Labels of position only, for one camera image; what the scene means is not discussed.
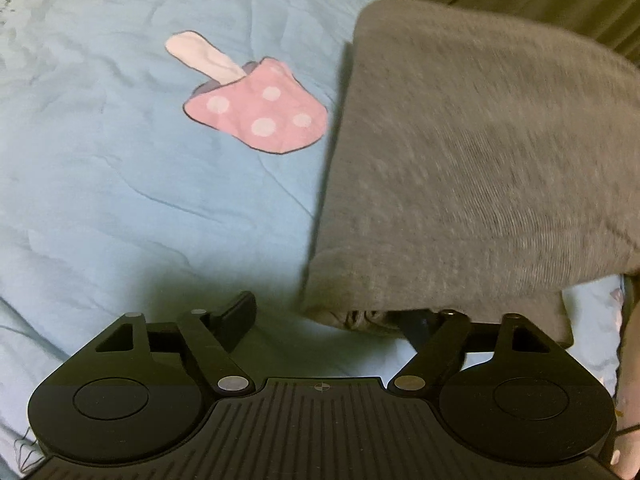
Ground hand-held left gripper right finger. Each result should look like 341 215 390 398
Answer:
392 308 552 394

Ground grey sweat pants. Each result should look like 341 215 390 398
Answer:
298 0 640 347

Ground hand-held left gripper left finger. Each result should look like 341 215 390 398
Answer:
94 290 257 395

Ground person's leg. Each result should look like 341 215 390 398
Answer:
614 290 640 480

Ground light blue printed bedsheet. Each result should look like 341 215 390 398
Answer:
0 0 640 473

